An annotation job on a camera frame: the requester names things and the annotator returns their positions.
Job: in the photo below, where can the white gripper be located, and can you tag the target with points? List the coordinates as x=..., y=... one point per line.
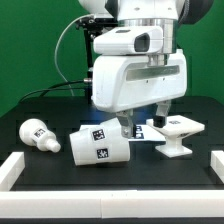
x=126, y=82

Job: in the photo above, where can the white lamp base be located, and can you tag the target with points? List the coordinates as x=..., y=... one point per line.
x=176, y=129

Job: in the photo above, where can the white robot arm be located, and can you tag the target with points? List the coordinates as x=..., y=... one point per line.
x=167, y=14

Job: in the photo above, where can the white lamp shade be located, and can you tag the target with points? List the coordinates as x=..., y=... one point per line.
x=102, y=143

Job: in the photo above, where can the white lamp bulb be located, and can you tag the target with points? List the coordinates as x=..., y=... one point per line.
x=34, y=132

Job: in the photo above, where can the white marker sheet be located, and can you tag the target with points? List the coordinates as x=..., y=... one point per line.
x=148, y=134

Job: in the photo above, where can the white right fence bar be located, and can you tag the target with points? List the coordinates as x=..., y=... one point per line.
x=217, y=163

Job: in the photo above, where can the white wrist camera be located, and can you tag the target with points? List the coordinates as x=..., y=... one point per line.
x=130, y=41

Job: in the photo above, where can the black camera stand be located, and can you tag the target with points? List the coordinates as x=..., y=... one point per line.
x=92, y=28

